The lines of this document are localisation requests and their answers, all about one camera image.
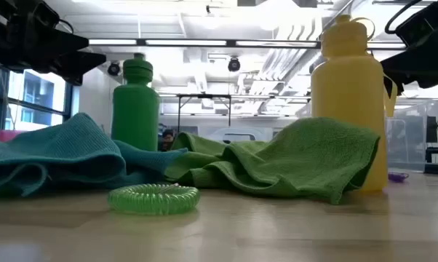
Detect teal microfibre towel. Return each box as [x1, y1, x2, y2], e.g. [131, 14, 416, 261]
[0, 112, 188, 199]

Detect black monitor on stand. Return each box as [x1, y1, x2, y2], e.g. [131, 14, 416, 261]
[424, 115, 438, 164]

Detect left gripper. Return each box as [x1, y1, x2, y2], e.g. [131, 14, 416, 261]
[0, 0, 107, 87]

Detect black metal frame stand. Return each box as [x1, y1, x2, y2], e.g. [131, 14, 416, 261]
[175, 93, 233, 134]

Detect person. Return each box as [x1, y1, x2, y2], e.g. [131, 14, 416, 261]
[160, 129, 176, 152]

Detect green microfibre towel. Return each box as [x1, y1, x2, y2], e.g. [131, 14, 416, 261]
[164, 116, 381, 205]

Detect pink plastic bin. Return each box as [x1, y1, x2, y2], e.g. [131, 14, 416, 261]
[0, 129, 25, 143]

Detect small clear plastic bin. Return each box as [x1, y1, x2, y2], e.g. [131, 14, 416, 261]
[200, 125, 274, 145]

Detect large clear plastic bin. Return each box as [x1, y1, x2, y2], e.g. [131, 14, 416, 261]
[297, 98, 438, 172]

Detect long ceiling light bar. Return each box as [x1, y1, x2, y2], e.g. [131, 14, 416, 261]
[87, 38, 407, 50]

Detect window with dark frame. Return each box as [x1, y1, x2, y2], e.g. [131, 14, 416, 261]
[0, 68, 74, 136]

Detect green coil wristband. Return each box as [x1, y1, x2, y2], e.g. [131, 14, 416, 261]
[107, 183, 202, 215]

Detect green plastic sports bottle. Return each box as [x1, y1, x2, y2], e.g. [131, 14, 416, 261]
[111, 52, 161, 152]

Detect yellow plastic sports bottle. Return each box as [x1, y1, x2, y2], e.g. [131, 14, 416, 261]
[310, 14, 398, 193]

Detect purple coil wristband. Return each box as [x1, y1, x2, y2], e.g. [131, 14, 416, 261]
[388, 171, 410, 183]

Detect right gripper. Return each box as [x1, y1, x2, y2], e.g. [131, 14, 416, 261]
[381, 0, 438, 98]

